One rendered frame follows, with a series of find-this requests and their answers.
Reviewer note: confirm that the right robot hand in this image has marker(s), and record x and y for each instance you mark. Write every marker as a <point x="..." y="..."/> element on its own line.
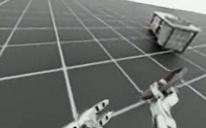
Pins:
<point x="165" y="99"/>

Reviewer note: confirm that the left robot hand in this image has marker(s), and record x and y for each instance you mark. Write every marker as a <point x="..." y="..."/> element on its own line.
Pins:
<point x="92" y="123"/>

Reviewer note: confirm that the grey cart with brown box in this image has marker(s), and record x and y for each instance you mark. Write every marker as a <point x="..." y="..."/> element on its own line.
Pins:
<point x="173" y="31"/>

